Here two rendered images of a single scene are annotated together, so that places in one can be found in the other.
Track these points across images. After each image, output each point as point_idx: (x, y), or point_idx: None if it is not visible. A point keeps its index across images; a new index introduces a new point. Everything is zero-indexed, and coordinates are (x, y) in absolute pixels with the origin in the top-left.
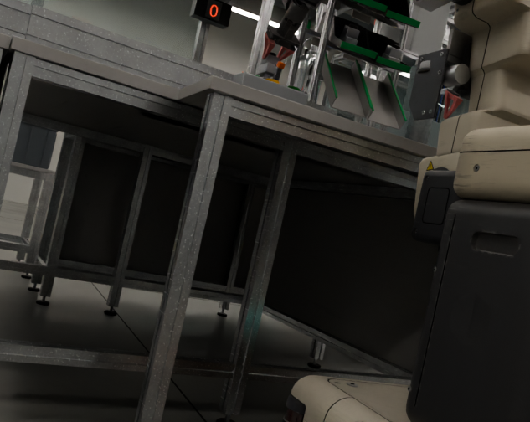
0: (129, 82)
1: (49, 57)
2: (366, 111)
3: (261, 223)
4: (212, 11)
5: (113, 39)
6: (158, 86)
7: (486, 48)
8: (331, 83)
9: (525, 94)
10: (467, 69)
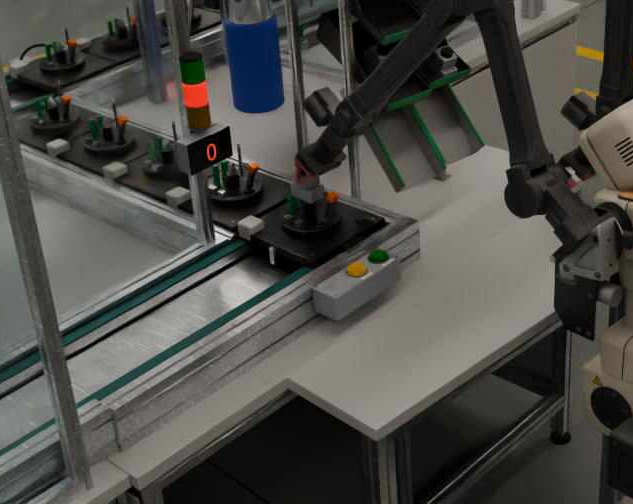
0: (244, 416)
1: (172, 464)
2: (437, 169)
3: None
4: (210, 154)
5: (194, 368)
6: (269, 393)
7: None
8: (386, 157)
9: None
10: (620, 289)
